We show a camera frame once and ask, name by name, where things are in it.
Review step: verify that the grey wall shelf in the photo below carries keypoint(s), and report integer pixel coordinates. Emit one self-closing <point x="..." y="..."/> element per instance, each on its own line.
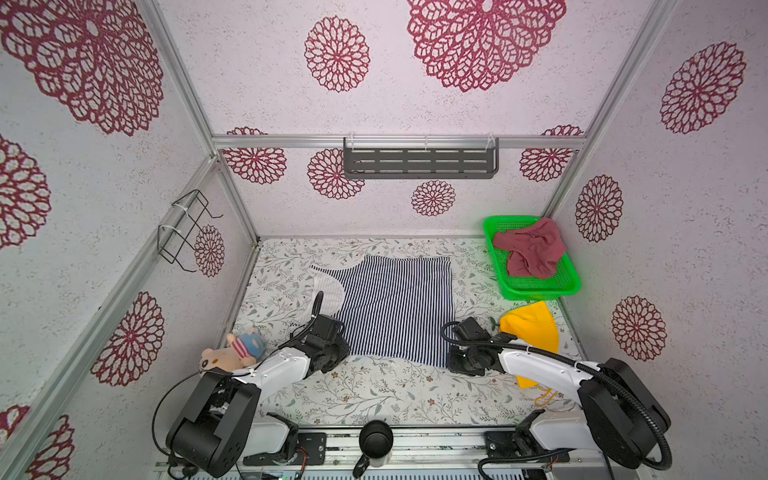
<point x="426" y="163"/>

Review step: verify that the maroon tank top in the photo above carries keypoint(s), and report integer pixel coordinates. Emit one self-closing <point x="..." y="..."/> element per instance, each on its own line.
<point x="533" y="251"/>

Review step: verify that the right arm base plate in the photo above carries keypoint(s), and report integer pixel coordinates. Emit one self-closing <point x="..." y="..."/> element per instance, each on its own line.
<point x="511" y="447"/>

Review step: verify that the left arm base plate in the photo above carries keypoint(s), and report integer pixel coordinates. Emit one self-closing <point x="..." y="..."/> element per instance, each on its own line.
<point x="300" y="448"/>

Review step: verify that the green plastic basket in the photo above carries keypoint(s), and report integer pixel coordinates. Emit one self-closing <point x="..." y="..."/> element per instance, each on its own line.
<point x="565" y="282"/>

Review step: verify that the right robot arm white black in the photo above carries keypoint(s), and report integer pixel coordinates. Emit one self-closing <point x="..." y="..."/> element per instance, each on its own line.
<point x="614" y="414"/>

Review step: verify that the black wire wall rack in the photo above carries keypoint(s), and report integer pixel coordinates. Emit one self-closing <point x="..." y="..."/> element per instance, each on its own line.
<point x="193" y="242"/>

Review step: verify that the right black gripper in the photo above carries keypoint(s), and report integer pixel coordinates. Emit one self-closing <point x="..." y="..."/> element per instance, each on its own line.
<point x="462" y="357"/>

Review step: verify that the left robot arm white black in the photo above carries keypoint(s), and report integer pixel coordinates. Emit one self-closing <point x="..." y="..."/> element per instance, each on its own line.
<point x="217" y="425"/>

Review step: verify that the black thermos mug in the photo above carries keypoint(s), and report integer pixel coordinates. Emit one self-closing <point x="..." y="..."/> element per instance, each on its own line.
<point x="376" y="441"/>

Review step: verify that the yellow cloth bag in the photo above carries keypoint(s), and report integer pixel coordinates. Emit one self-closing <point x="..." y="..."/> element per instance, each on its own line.
<point x="535" y="325"/>

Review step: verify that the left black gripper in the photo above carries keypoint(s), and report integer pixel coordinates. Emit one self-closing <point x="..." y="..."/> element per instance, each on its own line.
<point x="344" y="348"/>

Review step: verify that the blue white striped tank top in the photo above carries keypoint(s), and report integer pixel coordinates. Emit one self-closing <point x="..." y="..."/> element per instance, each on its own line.
<point x="391" y="307"/>

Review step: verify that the cartoon plush doll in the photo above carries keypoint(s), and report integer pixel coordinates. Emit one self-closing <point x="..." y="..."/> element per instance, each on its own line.
<point x="241" y="352"/>

